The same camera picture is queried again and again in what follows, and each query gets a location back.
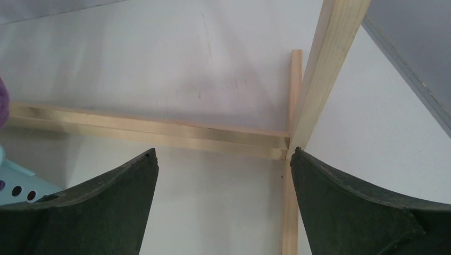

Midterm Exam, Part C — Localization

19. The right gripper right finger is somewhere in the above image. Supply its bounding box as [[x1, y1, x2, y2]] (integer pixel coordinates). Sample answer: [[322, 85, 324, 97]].
[[290, 148, 450, 254]]

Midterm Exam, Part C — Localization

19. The purple hanging sock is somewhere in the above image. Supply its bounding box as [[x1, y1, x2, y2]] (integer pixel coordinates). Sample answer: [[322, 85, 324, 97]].
[[0, 79, 10, 129]]

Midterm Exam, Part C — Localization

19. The wooden drying rack frame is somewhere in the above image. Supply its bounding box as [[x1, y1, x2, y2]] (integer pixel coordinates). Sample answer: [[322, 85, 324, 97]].
[[5, 0, 372, 255]]

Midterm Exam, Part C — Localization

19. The blue plastic laundry basket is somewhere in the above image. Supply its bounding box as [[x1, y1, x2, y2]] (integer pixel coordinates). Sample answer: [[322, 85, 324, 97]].
[[1, 148, 63, 206]]

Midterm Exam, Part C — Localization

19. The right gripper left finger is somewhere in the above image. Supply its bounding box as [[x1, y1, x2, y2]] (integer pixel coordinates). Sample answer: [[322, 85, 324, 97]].
[[1, 148, 159, 254]]

